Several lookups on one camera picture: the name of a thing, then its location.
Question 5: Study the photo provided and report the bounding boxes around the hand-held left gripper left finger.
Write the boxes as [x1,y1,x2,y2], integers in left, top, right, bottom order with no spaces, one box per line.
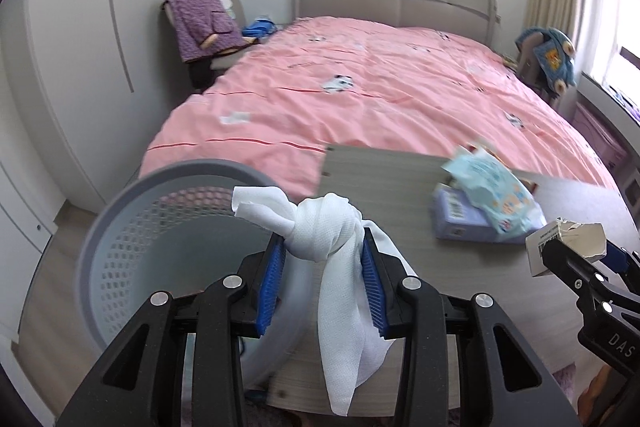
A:
[56,232,288,427]

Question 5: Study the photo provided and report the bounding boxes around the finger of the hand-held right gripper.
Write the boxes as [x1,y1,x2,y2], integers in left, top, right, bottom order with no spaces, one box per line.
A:
[605,243,640,280]
[542,239,616,308]

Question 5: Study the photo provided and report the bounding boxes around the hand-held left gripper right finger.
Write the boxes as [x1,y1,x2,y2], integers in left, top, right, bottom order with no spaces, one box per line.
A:
[361,227,583,427]

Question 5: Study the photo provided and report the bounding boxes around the torn cream carton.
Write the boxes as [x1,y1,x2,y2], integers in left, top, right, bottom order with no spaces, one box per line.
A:
[525,217,608,279]

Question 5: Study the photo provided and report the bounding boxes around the white cloth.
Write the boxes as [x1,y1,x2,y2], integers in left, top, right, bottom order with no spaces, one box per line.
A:
[231,186,420,417]

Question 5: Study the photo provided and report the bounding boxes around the grey plastic mesh basket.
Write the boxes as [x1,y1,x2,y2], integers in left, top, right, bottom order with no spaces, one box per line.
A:
[74,158,321,390]

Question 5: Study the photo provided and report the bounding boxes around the person's right hand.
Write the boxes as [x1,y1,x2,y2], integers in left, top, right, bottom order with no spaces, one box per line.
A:
[577,364,628,427]

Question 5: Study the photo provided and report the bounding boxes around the light blue wet wipes pack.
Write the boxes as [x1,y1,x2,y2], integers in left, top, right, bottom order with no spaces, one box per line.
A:
[441,153,548,235]

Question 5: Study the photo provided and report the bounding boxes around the purple cardboard box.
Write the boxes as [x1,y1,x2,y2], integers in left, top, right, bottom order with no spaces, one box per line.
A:
[432,182,506,242]

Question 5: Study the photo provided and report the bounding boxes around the bed with pink duvet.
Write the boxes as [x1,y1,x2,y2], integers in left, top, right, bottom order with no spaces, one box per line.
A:
[137,16,618,192]

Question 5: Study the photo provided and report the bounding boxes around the grey chair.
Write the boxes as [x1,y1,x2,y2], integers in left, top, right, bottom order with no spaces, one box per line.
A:
[517,32,566,102]
[160,0,251,92]

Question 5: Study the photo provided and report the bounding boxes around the window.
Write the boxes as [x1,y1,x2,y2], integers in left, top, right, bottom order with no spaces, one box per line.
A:
[595,0,640,108]

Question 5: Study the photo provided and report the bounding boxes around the blue toy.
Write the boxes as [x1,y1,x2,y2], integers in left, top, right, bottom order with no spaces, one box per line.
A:
[241,16,278,38]

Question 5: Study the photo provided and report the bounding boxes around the purple fleece garment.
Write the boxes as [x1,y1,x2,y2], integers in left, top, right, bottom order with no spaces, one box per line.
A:
[165,0,248,64]

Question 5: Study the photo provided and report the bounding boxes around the white wardrobe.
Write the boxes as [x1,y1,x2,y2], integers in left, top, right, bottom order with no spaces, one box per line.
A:
[0,0,236,253]

